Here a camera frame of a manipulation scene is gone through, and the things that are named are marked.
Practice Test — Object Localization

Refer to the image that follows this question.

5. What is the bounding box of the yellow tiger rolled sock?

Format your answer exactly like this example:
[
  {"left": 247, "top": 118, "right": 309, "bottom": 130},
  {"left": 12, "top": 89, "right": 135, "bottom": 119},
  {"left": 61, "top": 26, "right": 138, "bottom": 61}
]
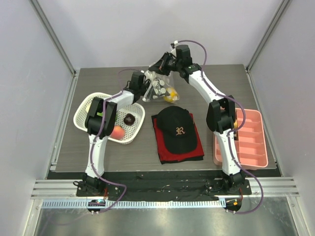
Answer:
[{"left": 234, "top": 119, "right": 238, "bottom": 129}]

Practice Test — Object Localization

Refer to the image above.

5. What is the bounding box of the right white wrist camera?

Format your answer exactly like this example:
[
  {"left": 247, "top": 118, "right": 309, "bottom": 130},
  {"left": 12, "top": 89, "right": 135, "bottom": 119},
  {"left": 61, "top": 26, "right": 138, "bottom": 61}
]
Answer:
[{"left": 170, "top": 40, "right": 179, "bottom": 50}]

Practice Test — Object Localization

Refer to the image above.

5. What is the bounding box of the fake green cabbage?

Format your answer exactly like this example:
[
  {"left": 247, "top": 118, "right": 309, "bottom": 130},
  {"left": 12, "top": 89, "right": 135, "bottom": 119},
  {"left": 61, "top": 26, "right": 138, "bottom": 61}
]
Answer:
[{"left": 85, "top": 103, "right": 103, "bottom": 117}]

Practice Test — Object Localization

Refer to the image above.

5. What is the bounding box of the right aluminium frame post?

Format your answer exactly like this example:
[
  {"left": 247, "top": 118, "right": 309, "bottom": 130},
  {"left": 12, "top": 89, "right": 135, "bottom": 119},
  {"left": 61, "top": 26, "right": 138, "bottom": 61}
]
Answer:
[{"left": 246, "top": 0, "right": 292, "bottom": 73}]

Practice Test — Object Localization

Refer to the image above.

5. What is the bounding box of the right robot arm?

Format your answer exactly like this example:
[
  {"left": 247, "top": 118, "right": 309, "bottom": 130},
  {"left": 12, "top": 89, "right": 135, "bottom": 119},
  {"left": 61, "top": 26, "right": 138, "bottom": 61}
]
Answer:
[{"left": 145, "top": 42, "right": 245, "bottom": 194}]

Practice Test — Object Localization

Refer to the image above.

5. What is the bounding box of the fake red peach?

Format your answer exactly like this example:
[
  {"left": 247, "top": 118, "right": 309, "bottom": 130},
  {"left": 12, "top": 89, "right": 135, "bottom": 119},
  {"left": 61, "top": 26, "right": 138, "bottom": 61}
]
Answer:
[{"left": 110, "top": 125, "right": 125, "bottom": 140}]

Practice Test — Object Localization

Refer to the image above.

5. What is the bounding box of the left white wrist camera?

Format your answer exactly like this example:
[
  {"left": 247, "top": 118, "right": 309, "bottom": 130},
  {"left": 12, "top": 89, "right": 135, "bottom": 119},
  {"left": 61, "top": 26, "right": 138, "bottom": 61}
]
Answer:
[{"left": 140, "top": 70, "right": 156, "bottom": 81}]

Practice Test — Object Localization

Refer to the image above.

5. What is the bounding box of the clear zip top bag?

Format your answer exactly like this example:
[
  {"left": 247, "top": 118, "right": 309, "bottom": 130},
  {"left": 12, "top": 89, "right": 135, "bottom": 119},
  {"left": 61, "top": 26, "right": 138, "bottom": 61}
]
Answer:
[{"left": 142, "top": 73, "right": 175, "bottom": 102}]

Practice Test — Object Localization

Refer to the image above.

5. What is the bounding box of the red folded cloth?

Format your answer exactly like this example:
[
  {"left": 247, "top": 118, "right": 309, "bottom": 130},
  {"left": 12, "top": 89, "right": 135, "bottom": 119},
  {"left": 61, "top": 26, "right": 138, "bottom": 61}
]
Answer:
[{"left": 152, "top": 115, "right": 204, "bottom": 164}]

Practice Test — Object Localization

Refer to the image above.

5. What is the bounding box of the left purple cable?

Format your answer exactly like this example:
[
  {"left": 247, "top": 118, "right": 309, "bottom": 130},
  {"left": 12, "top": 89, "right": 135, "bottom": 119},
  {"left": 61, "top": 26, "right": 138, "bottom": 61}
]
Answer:
[{"left": 46, "top": 68, "right": 142, "bottom": 226}]

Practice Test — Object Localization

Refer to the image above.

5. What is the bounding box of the pink divided organizer tray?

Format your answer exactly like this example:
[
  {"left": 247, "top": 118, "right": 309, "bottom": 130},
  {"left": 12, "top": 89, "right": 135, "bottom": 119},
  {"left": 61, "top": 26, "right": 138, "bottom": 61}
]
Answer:
[{"left": 213, "top": 108, "right": 269, "bottom": 171}]

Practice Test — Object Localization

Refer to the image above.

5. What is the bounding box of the aluminium front rail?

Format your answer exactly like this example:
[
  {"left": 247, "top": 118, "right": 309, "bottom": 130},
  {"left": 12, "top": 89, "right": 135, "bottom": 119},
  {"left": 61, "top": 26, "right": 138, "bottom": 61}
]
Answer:
[{"left": 31, "top": 177, "right": 300, "bottom": 199}]

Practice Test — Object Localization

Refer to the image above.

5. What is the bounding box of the black baseball cap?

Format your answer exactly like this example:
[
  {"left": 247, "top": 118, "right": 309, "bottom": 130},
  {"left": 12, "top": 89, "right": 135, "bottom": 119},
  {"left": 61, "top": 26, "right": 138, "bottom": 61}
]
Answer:
[{"left": 156, "top": 106, "right": 197, "bottom": 154}]

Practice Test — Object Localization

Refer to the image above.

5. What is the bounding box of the fake dark plum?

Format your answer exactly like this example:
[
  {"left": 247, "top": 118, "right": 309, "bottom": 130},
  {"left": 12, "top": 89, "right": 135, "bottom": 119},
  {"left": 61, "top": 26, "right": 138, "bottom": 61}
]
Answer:
[{"left": 123, "top": 113, "right": 136, "bottom": 126}]

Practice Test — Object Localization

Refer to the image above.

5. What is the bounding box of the aluminium frame post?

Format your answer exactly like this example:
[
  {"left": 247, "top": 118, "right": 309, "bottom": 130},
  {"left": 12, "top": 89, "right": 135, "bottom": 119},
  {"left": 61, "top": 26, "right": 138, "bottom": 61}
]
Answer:
[
  {"left": 29, "top": 0, "right": 76, "bottom": 77},
  {"left": 246, "top": 0, "right": 292, "bottom": 73}
]

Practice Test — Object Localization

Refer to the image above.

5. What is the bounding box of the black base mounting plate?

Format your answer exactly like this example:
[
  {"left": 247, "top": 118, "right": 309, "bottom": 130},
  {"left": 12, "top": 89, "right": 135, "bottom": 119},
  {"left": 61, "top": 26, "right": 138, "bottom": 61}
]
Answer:
[{"left": 46, "top": 171, "right": 283, "bottom": 201}]

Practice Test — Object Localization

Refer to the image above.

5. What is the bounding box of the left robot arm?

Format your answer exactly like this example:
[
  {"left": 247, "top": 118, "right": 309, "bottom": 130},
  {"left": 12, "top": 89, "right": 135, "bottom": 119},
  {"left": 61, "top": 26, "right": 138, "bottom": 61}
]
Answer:
[{"left": 78, "top": 70, "right": 149, "bottom": 196}]

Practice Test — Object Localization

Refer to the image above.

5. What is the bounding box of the left aluminium frame post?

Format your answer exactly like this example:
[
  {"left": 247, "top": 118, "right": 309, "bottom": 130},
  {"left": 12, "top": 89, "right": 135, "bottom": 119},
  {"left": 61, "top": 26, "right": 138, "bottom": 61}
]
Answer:
[{"left": 29, "top": 0, "right": 76, "bottom": 77}]

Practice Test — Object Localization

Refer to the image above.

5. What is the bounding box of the white slotted cable duct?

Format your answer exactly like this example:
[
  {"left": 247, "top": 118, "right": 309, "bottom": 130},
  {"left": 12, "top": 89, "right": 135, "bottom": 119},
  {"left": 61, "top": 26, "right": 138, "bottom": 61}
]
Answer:
[{"left": 42, "top": 199, "right": 226, "bottom": 209}]

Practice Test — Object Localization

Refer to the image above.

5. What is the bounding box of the white perforated plastic basket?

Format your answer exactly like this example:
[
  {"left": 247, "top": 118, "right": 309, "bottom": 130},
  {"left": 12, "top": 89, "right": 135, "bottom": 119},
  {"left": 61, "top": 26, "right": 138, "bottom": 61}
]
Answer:
[{"left": 73, "top": 92, "right": 146, "bottom": 145}]

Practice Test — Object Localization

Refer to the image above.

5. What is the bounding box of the fake orange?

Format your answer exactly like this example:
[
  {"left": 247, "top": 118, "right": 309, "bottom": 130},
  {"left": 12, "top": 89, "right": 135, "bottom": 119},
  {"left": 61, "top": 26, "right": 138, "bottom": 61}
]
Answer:
[{"left": 163, "top": 87, "right": 180, "bottom": 103}]

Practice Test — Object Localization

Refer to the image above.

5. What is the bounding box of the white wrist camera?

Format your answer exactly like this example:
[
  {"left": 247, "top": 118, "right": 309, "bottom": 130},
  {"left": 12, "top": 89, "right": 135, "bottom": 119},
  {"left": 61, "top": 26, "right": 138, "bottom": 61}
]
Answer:
[
  {"left": 140, "top": 70, "right": 156, "bottom": 81},
  {"left": 170, "top": 40, "right": 179, "bottom": 50}
]

